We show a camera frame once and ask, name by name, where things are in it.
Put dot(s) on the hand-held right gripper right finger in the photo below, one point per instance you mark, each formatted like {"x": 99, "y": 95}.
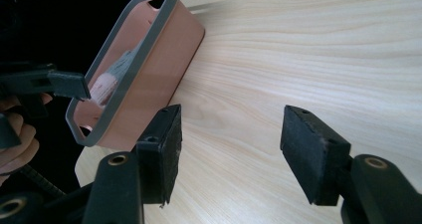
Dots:
{"x": 315, "y": 157}

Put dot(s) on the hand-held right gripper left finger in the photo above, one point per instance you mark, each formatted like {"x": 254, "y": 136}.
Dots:
{"x": 159, "y": 157}

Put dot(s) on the pink basket grey rim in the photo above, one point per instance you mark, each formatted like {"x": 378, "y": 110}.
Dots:
{"x": 159, "y": 68}

